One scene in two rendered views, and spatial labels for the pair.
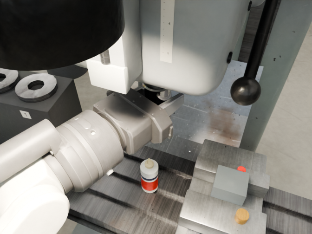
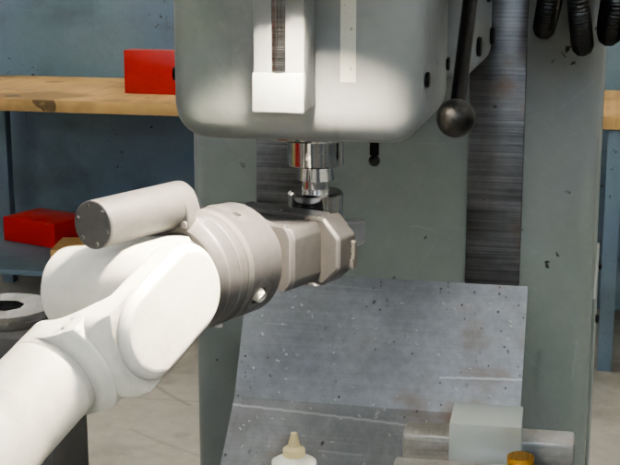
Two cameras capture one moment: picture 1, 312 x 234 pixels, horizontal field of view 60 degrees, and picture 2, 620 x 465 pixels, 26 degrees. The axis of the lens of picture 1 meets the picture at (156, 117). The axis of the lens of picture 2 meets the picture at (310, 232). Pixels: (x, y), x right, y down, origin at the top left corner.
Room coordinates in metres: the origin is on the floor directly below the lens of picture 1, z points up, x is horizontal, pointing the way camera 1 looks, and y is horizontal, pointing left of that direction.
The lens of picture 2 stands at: (-0.77, 0.19, 1.47)
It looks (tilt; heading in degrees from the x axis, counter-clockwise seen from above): 13 degrees down; 350
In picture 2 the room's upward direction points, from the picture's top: straight up
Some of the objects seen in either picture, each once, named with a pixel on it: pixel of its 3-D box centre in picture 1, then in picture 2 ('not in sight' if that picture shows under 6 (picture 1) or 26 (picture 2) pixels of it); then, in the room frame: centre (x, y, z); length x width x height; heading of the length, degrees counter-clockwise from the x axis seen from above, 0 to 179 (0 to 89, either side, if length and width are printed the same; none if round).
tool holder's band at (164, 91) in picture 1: (157, 83); (315, 196); (0.32, 0.00, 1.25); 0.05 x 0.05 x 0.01
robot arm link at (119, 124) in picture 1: (113, 130); (251, 256); (0.26, 0.06, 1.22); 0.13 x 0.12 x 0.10; 46
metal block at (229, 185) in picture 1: (228, 188); (485, 447); (0.27, -0.14, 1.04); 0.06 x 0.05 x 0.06; 70
